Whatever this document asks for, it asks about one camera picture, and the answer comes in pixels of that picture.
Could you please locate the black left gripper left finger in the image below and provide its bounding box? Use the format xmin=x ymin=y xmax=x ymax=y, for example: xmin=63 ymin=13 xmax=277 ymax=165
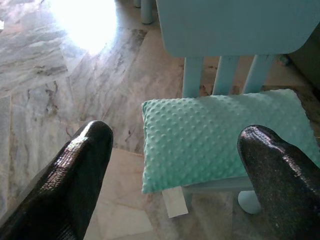
xmin=0 ymin=120 xmax=115 ymax=240

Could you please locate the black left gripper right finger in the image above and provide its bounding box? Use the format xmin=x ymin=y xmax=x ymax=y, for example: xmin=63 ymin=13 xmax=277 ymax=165
xmin=236 ymin=124 xmax=320 ymax=240

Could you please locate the mint dotted pillow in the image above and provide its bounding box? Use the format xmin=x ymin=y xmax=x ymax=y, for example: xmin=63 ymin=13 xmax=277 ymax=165
xmin=141 ymin=88 xmax=320 ymax=218

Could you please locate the dark green leather sofa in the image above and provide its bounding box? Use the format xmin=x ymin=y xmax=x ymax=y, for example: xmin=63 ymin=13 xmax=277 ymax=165
xmin=284 ymin=29 xmax=320 ymax=91

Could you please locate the light blue child chair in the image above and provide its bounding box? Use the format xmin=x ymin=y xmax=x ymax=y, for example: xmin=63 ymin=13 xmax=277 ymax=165
xmin=154 ymin=0 xmax=316 ymax=216
xmin=132 ymin=0 xmax=154 ymax=25

